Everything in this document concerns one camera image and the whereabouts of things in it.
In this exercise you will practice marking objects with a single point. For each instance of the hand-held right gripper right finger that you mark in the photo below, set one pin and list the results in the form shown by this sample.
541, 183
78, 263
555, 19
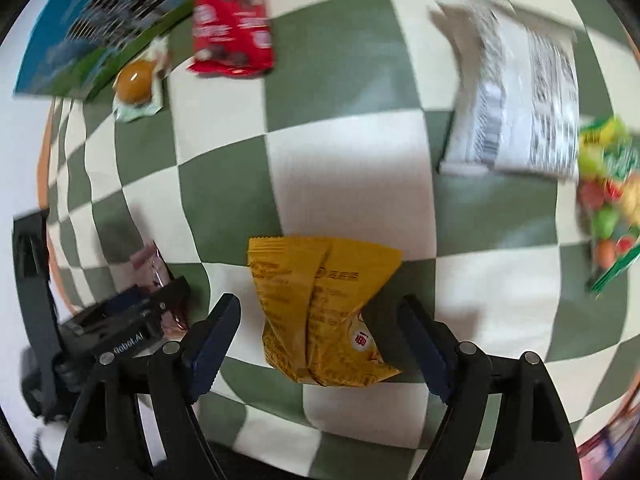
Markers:
430, 355

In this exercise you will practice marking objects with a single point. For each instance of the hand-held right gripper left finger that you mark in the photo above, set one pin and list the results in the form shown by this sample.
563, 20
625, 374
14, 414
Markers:
210, 355

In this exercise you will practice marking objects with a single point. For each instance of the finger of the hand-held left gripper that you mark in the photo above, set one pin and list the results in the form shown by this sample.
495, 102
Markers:
122, 302
170, 291

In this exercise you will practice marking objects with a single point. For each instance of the brown snack packet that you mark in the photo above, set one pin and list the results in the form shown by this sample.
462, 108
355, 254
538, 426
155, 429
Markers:
155, 267

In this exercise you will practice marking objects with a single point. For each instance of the small yellow snack packet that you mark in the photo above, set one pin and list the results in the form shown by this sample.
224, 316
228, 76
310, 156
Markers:
310, 310

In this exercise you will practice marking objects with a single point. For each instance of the printed cardboard box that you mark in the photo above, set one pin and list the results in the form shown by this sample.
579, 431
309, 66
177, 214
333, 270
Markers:
75, 25

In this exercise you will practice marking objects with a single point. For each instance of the green white checkered blanket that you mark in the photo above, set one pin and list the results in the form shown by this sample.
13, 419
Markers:
350, 170

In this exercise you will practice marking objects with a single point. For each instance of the packaged braised egg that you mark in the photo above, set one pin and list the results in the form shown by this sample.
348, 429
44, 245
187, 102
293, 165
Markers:
134, 80

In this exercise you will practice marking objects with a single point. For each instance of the green candy packet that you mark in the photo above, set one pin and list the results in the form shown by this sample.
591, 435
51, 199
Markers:
607, 195

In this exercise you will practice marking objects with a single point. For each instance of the white silver printed packet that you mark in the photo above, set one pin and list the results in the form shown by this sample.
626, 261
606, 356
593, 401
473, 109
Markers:
510, 100

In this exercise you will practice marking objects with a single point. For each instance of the red snack packet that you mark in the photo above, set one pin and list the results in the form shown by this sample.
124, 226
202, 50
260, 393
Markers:
230, 25

